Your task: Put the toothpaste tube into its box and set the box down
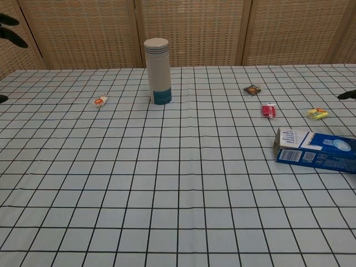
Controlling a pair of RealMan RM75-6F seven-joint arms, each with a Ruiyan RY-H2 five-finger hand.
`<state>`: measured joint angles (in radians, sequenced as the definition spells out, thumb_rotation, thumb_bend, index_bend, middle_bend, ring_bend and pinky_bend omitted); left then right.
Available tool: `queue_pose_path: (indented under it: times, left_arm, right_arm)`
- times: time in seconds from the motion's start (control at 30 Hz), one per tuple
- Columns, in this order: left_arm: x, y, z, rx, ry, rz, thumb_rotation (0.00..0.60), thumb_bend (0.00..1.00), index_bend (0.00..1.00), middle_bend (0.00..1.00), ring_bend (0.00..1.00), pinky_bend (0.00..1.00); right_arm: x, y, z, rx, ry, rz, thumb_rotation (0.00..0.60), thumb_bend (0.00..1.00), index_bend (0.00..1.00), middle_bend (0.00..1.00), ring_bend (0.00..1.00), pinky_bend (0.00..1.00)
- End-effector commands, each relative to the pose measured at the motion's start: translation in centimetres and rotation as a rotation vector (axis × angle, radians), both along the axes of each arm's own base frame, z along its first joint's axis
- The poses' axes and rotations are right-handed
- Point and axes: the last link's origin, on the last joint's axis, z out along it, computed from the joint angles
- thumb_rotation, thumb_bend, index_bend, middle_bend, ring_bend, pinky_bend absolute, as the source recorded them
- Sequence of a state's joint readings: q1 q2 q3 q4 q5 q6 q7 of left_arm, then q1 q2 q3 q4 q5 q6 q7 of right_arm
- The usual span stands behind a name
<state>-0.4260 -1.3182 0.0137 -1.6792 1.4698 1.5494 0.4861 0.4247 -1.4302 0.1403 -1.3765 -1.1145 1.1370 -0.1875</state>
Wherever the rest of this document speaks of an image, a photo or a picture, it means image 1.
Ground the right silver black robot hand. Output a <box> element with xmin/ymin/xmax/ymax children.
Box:
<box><xmin>337</xmin><ymin>89</ymin><xmax>356</xmax><ymax>101</ymax></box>

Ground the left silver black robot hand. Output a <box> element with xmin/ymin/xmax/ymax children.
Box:
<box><xmin>0</xmin><ymin>13</ymin><xmax>29</xmax><ymax>104</ymax></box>

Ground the blue white toothpaste box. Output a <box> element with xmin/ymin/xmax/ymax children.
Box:
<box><xmin>272</xmin><ymin>127</ymin><xmax>356</xmax><ymax>175</ymax></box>

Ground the yellow candy wrapper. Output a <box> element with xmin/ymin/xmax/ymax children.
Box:
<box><xmin>306</xmin><ymin>107</ymin><xmax>329</xmax><ymax>121</ymax></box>

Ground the woven bamboo folding screen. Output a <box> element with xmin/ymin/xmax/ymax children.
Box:
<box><xmin>0</xmin><ymin>0</ymin><xmax>356</xmax><ymax>81</ymax></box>

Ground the red candy wrapper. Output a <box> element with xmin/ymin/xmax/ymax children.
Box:
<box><xmin>260</xmin><ymin>103</ymin><xmax>277</xmax><ymax>119</ymax></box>

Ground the brown candy wrapper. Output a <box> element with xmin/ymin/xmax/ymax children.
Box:
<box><xmin>243</xmin><ymin>85</ymin><xmax>263</xmax><ymax>97</ymax></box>

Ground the white orange candy wrapper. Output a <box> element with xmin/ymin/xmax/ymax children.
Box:
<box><xmin>92</xmin><ymin>95</ymin><xmax>109</xmax><ymax>108</ymax></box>

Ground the beige cylinder bottle blue base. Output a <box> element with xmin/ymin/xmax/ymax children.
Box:
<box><xmin>144</xmin><ymin>38</ymin><xmax>172</xmax><ymax>105</ymax></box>

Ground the light blue checkered tablecloth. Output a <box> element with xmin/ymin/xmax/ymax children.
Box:
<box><xmin>0</xmin><ymin>63</ymin><xmax>356</xmax><ymax>267</ymax></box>

